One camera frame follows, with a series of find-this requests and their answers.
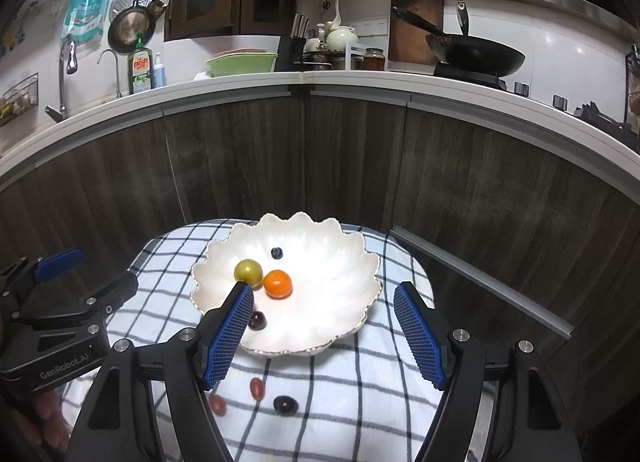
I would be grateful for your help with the hanging frying pan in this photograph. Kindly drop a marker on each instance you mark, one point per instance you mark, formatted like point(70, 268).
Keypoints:
point(132, 20)

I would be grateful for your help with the dark blueberry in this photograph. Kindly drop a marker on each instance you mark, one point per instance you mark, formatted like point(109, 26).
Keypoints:
point(276, 253)

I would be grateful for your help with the glass jar brown lid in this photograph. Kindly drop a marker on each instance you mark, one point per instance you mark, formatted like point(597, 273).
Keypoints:
point(373, 59)

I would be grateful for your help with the large dark plum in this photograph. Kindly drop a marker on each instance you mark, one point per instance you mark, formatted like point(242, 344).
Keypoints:
point(258, 321)

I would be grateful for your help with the small dark grape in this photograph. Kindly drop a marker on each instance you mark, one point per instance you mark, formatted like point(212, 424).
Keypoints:
point(285, 405)

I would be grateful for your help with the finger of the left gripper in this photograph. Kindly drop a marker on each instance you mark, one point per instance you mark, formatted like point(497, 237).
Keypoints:
point(53, 267)
point(93, 309)

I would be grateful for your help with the green plastic basin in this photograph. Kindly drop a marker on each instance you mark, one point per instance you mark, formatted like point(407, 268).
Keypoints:
point(240, 63)

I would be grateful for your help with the white ceramic teapot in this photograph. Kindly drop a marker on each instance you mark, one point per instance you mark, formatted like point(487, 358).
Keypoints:
point(339, 37)

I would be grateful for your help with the black wok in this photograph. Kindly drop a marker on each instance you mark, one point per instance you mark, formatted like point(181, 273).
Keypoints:
point(462, 51)

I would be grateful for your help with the knife block with knives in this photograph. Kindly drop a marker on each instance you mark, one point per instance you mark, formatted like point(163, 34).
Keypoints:
point(291, 47)

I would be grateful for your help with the green dish soap bottle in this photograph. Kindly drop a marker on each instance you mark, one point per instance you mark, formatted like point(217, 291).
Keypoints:
point(140, 67)

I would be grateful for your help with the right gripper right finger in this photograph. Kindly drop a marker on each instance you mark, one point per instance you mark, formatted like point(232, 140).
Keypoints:
point(528, 420)

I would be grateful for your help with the blue soap bottle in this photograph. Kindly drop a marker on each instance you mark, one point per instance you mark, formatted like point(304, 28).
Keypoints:
point(159, 72)

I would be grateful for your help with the chrome kitchen faucet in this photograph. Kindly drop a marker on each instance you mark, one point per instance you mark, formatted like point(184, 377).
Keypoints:
point(67, 65)

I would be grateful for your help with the person left hand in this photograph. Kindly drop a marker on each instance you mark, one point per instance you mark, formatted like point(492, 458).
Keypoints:
point(46, 424)

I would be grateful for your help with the yellow-green round fruit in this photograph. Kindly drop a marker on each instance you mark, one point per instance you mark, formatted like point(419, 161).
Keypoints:
point(249, 272)

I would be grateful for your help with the mandarin orange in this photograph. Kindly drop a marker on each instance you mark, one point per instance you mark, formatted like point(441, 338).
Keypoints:
point(278, 284)

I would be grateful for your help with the checkered white blue cloth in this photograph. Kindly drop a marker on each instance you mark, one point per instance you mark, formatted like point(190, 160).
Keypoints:
point(361, 399)

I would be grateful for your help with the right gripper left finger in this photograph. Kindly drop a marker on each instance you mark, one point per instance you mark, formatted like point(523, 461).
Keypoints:
point(118, 419)

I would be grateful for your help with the white scalloped ceramic bowl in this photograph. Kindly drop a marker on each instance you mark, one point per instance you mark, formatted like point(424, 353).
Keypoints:
point(335, 282)

